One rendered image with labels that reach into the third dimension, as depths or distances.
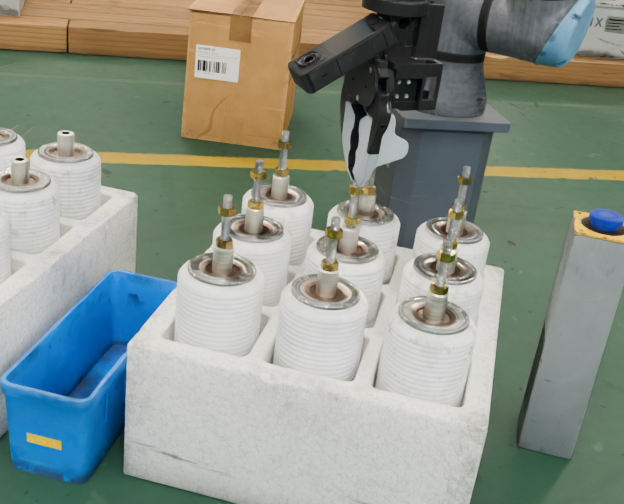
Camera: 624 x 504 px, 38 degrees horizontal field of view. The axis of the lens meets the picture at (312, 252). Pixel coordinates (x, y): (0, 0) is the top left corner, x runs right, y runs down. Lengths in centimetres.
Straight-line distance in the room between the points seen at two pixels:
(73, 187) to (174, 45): 157
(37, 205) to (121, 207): 18
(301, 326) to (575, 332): 37
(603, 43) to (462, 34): 187
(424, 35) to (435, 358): 34
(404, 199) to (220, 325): 62
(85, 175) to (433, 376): 58
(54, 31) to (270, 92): 91
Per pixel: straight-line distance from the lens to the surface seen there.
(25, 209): 117
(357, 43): 95
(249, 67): 207
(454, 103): 148
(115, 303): 128
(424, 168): 149
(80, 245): 121
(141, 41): 279
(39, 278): 113
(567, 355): 115
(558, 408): 120
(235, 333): 98
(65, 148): 128
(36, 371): 111
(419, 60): 100
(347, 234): 105
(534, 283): 167
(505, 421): 127
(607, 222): 110
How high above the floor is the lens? 71
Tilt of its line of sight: 26 degrees down
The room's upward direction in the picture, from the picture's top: 7 degrees clockwise
